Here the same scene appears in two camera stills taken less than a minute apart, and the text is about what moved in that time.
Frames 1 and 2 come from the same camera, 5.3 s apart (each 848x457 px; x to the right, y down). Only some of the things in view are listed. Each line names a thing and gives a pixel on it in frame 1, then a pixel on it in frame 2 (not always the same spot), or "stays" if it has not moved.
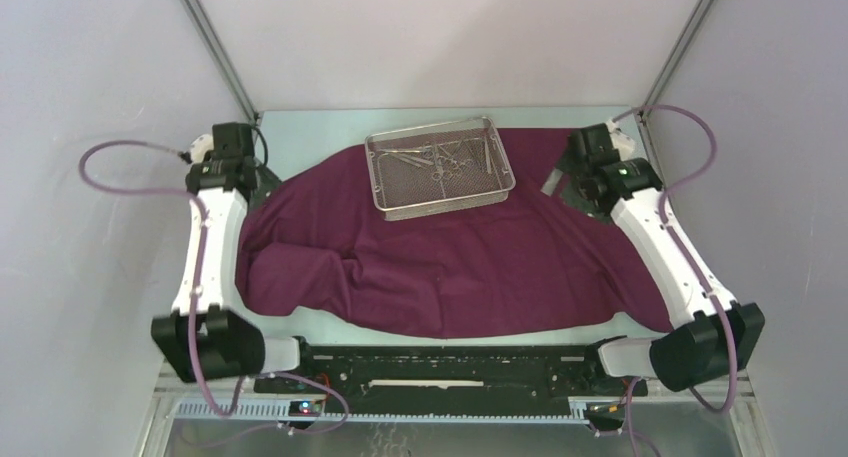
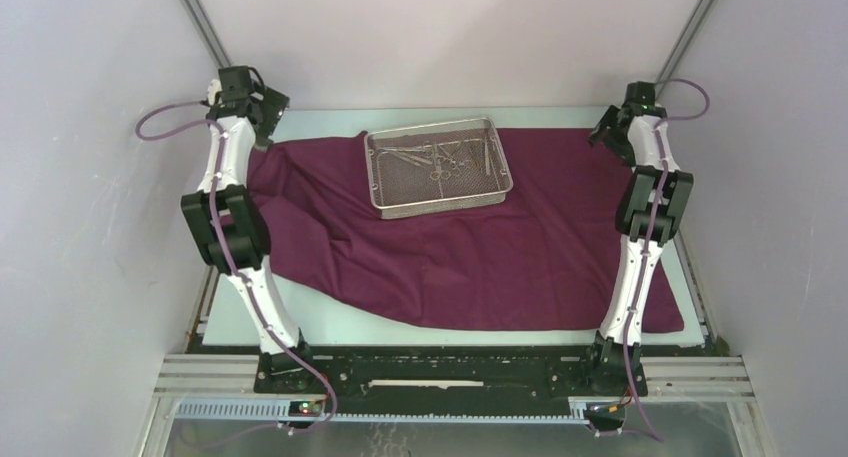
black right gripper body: [573, 189] -> [613, 136]
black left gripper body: [266, 180] -> [271, 109]
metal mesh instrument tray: [439, 169] stays
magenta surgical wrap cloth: [314, 246] stays
